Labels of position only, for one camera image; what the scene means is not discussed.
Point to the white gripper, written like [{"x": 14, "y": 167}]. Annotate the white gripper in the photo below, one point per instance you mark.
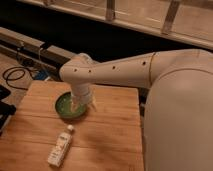
[{"x": 82, "y": 94}]

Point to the white plastic bottle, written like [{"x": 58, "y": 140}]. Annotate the white plastic bottle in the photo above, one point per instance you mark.
[{"x": 58, "y": 152}]

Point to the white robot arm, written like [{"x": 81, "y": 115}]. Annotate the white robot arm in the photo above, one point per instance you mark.
[{"x": 178, "y": 119}]

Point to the green ceramic bowl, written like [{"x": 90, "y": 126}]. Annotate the green ceramic bowl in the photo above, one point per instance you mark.
[{"x": 63, "y": 107}]

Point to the blue object on floor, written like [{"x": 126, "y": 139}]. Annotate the blue object on floor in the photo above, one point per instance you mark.
[{"x": 41, "y": 75}]

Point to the black object at left edge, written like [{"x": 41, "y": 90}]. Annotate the black object at left edge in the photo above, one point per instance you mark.
[{"x": 6, "y": 110}]

